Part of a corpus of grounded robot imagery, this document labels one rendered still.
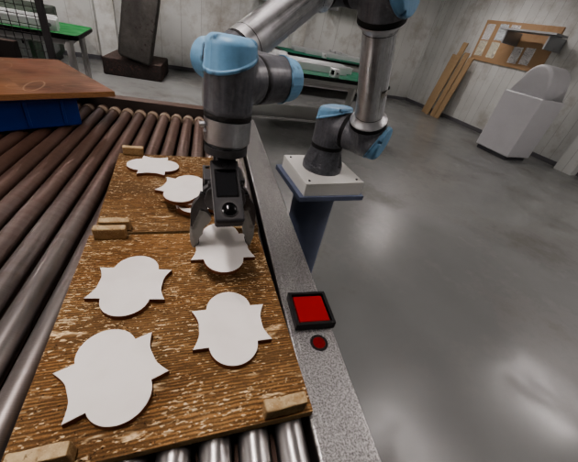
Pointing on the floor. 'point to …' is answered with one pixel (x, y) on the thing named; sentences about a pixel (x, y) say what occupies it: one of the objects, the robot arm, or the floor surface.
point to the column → (310, 216)
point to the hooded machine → (525, 113)
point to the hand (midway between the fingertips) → (222, 245)
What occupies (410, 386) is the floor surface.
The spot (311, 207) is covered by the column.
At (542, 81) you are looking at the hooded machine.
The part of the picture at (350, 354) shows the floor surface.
